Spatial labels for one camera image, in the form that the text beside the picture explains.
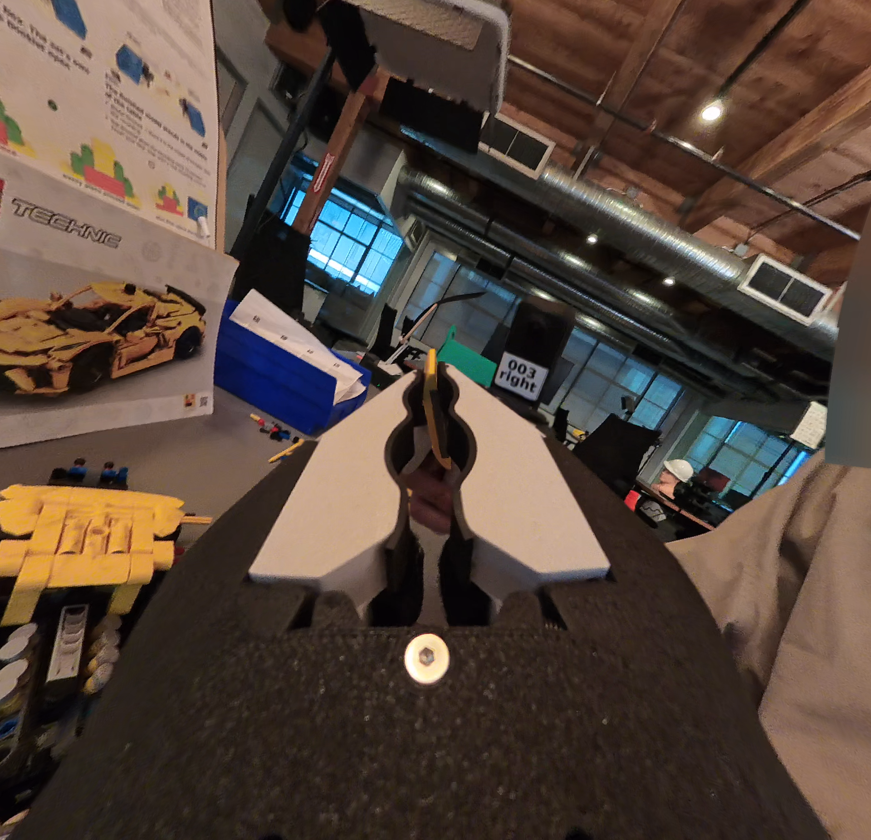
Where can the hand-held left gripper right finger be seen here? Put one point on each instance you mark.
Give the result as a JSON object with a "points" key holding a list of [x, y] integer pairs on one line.
{"points": [[537, 513]]}

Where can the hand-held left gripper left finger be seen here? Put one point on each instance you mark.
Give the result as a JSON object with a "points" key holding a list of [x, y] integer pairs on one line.
{"points": [[320, 513]]}

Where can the yellow toy panel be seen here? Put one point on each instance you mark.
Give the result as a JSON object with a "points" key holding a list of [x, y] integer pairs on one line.
{"points": [[435, 411]]}

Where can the yellow toy car model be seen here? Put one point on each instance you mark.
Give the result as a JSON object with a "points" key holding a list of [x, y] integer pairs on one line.
{"points": [[88, 534]]}

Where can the person's right hand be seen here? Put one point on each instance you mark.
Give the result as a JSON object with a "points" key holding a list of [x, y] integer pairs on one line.
{"points": [[432, 500]]}

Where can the yellow toy axle rod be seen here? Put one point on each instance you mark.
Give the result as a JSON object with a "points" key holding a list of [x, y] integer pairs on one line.
{"points": [[286, 450]]}

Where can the teal partition panel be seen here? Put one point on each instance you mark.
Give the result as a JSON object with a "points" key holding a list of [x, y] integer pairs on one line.
{"points": [[469, 360]]}

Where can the cluster of small black bricks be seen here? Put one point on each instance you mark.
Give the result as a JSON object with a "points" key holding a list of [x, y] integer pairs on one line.
{"points": [[275, 430]]}

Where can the blue plastic bin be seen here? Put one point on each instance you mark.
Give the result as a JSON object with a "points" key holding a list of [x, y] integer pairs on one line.
{"points": [[272, 377]]}

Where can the white hard hat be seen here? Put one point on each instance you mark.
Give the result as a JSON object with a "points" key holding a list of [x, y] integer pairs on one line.
{"points": [[678, 469]]}

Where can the white paper bag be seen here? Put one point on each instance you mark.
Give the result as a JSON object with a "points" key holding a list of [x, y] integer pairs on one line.
{"points": [[292, 343]]}

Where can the ceiling light bulb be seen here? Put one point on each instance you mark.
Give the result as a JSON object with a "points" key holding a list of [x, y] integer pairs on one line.
{"points": [[712, 112]]}

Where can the person's beige jacket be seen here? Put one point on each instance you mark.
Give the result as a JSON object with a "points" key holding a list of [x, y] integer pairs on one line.
{"points": [[803, 615]]}

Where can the toy car instruction booklet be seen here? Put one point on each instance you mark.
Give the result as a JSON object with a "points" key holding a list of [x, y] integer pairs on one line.
{"points": [[102, 309]]}

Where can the black metal pole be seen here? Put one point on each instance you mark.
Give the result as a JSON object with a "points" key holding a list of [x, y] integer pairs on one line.
{"points": [[286, 153]]}

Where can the grey overhead heater unit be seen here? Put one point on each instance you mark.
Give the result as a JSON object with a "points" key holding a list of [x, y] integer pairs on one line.
{"points": [[435, 30]]}

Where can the wooden sign with paper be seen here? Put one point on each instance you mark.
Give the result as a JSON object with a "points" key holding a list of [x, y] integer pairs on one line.
{"points": [[102, 71]]}

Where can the silver ventilation duct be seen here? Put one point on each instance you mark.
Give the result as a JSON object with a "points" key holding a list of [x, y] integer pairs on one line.
{"points": [[612, 228]]}

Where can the white wall vent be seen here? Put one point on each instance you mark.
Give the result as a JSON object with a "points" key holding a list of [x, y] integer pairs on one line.
{"points": [[517, 145], [786, 289]]}

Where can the wooden post red label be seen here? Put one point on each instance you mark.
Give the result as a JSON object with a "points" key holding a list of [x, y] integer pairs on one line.
{"points": [[340, 153]]}

